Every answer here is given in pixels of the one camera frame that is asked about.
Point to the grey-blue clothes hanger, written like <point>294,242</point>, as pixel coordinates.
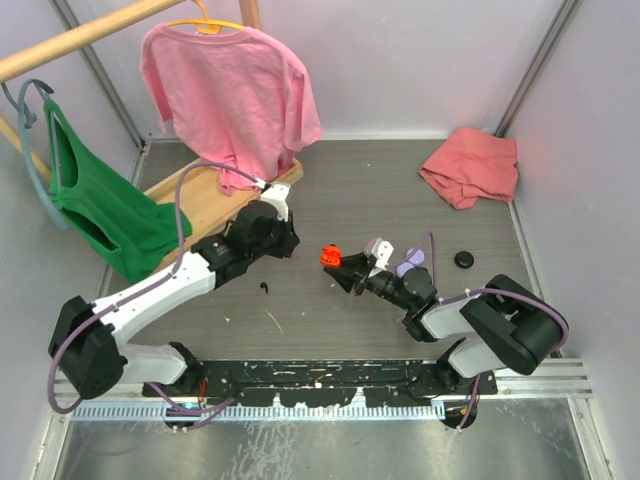
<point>26,120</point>

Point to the pink t-shirt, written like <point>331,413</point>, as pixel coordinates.
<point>242,99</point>

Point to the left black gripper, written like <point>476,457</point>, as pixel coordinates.
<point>289,238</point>

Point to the green tank top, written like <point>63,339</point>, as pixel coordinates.
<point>129,230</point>

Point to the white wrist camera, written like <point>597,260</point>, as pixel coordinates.
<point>379,252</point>
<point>272,202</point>

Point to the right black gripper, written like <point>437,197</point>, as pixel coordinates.
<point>348,277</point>

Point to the salmon folded cloth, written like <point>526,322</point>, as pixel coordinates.
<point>471,164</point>

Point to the orange clothes hanger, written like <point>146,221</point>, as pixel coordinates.
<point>205,24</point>

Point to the white slotted cable duct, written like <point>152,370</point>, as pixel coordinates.
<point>159,410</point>

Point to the lilac earbud charging case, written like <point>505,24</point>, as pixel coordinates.
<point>415,256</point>

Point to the orange earbud case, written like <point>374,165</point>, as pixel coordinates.
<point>331,256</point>

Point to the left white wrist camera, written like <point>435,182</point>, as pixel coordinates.
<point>272,202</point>

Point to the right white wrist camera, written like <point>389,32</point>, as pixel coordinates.
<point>379,252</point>

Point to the wooden clothes rack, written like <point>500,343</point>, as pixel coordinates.
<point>207,208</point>

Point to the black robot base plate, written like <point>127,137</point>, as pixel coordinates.
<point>325,383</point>

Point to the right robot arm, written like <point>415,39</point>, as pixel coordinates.
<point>502,324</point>

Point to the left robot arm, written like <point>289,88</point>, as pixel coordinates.
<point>92,340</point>

